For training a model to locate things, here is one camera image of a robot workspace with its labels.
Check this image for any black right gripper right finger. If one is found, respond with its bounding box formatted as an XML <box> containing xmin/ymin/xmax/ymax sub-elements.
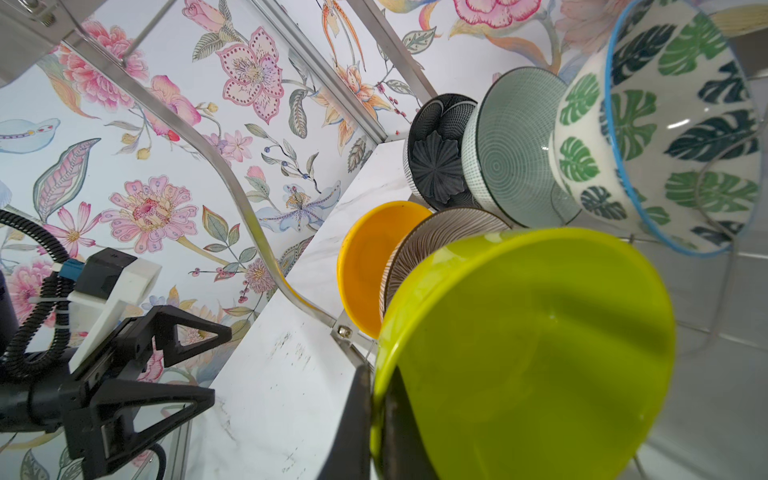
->
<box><xmin>380</xmin><ymin>383</ymin><xmax>438</xmax><ymax>480</ymax></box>

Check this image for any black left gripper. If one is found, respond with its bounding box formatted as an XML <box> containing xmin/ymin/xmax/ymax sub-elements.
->
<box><xmin>1</xmin><ymin>306</ymin><xmax>233</xmax><ymax>479</ymax></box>

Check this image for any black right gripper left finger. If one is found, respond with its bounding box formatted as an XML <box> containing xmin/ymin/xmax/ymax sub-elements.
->
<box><xmin>317</xmin><ymin>365</ymin><xmax>372</xmax><ymax>480</ymax></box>

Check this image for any lime green bowl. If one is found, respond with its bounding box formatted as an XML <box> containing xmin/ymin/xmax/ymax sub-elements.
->
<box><xmin>371</xmin><ymin>228</ymin><xmax>675</xmax><ymax>479</ymax></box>

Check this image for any yellow bowl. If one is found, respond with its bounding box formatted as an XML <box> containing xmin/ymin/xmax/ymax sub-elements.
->
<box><xmin>336</xmin><ymin>201</ymin><xmax>431</xmax><ymax>339</ymax></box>

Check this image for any pink striped bowl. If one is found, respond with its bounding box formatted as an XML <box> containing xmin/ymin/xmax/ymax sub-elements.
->
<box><xmin>379</xmin><ymin>207</ymin><xmax>512</xmax><ymax>321</ymax></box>

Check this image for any dark patterned bowl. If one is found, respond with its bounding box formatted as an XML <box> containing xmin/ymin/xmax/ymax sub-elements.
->
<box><xmin>403</xmin><ymin>93</ymin><xmax>479</xmax><ymax>211</ymax></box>

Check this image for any pale green bowl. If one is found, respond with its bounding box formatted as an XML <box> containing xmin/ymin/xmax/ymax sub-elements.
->
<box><xmin>461</xmin><ymin>67</ymin><xmax>581</xmax><ymax>229</ymax></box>

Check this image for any green leaf pattern bowl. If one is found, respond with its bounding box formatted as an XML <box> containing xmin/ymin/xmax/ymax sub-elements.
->
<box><xmin>548</xmin><ymin>1</ymin><xmax>763</xmax><ymax>258</ymax></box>

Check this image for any stainless steel dish rack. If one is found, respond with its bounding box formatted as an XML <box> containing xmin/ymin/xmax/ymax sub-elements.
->
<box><xmin>0</xmin><ymin>0</ymin><xmax>768</xmax><ymax>480</ymax></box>

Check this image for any black corrugated cable hose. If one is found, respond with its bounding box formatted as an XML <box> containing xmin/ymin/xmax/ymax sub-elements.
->
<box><xmin>0</xmin><ymin>208</ymin><xmax>76</xmax><ymax>380</ymax></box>

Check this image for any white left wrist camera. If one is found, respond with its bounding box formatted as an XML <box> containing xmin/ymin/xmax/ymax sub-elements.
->
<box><xmin>30</xmin><ymin>248</ymin><xmax>162</xmax><ymax>373</ymax></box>

